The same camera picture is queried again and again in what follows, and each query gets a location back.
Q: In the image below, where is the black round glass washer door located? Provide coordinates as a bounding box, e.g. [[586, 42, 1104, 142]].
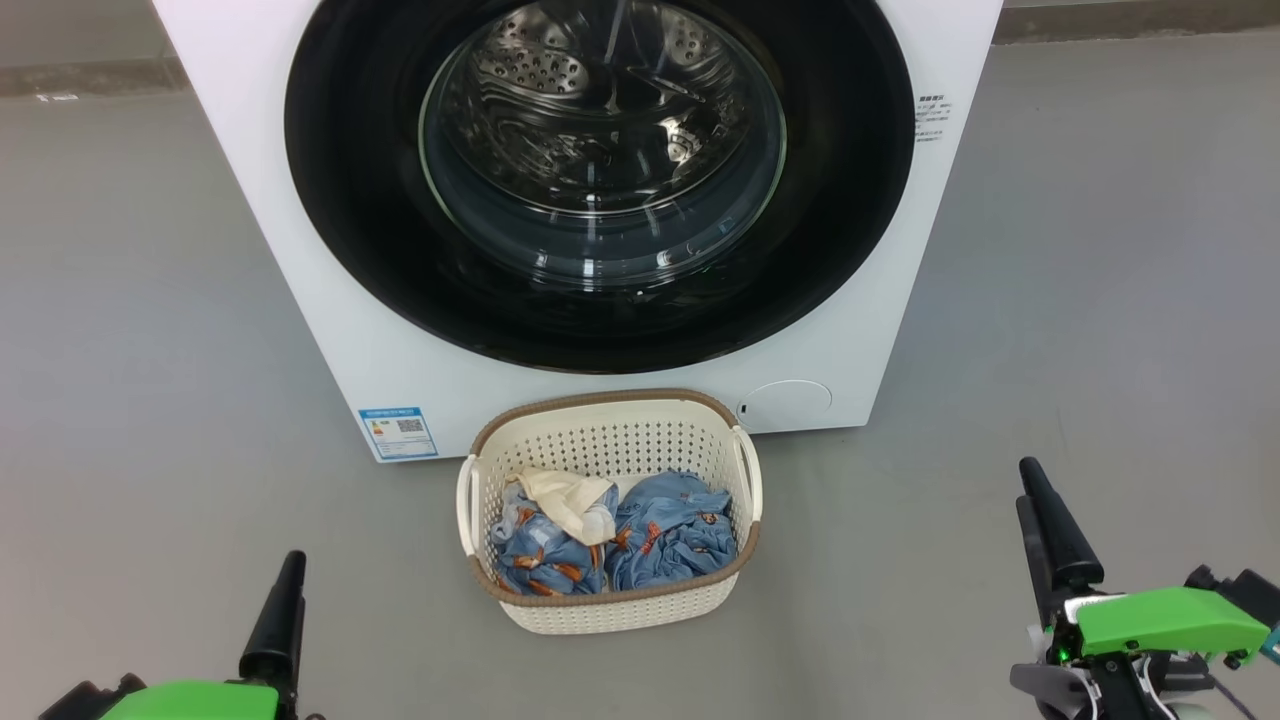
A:
[[284, 0, 917, 375]]

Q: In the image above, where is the white front-load washing machine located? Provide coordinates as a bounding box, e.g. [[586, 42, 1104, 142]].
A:
[[152, 0, 1004, 464]]

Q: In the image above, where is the cream perforated laundry basket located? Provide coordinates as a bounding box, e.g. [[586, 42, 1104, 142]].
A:
[[456, 388, 764, 636]]

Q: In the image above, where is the blue energy label sticker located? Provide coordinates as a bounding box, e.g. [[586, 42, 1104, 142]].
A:
[[358, 405, 440, 462]]

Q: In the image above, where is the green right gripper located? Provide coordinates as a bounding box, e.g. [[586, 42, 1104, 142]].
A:
[[1015, 456, 1273, 720]]

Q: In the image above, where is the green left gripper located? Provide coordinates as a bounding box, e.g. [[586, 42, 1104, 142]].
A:
[[98, 550, 308, 720]]

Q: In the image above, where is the small printed text sticker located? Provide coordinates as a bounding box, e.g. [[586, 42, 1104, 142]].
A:
[[915, 93, 953, 144]]

